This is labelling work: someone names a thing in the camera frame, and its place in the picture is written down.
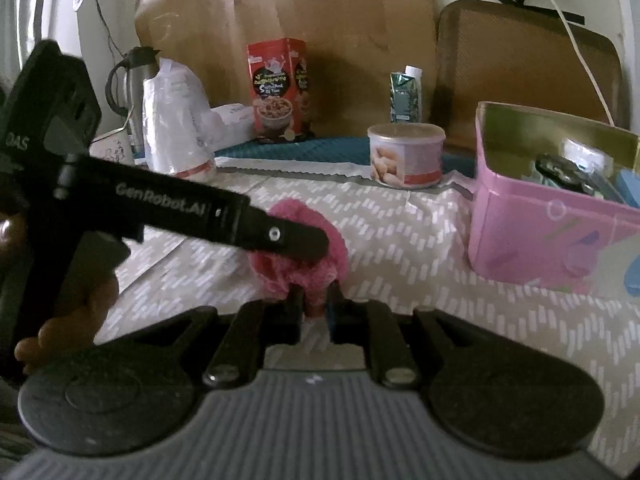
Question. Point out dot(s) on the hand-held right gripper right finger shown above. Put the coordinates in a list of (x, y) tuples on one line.
[(340, 322)]

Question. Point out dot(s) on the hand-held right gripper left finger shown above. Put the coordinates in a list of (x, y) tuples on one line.
[(290, 325)]

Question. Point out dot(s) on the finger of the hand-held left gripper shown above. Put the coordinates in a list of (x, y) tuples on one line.
[(290, 237)]

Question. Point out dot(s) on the pink box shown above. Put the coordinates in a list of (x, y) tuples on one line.
[(525, 230)]

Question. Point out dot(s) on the camouflage pouch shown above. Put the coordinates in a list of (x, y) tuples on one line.
[(560, 172)]

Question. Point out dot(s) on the blue white tissue pack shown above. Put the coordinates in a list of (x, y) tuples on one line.
[(587, 152)]

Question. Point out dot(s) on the blue cloth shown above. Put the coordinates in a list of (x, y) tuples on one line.
[(630, 187)]

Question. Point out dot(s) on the person's left hand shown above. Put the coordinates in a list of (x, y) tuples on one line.
[(80, 330)]

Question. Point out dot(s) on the white enamel mug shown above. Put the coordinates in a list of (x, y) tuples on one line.
[(112, 150)]

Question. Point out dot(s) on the bagged stack of paper cups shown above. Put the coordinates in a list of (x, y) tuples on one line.
[(175, 125)]

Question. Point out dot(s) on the teal mat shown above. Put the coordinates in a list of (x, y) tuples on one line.
[(325, 152)]

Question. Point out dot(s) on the steel thermos kettle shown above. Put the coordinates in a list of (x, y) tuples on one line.
[(132, 90)]

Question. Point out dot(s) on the beige patterned tablecloth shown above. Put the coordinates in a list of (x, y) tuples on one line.
[(410, 240)]

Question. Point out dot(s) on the white plastic bag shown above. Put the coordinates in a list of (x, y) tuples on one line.
[(232, 125)]

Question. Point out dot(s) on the round cookie tin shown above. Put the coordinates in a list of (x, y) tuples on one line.
[(405, 157)]

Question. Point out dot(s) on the red snack box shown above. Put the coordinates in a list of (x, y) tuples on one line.
[(272, 90)]

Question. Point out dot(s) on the green drink carton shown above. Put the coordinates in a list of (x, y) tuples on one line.
[(405, 97)]

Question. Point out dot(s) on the large wooden board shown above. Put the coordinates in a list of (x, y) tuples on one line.
[(325, 5)]

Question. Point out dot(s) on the brown tray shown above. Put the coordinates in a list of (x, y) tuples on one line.
[(520, 70)]

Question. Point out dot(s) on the black tape strip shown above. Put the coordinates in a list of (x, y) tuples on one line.
[(530, 4)]

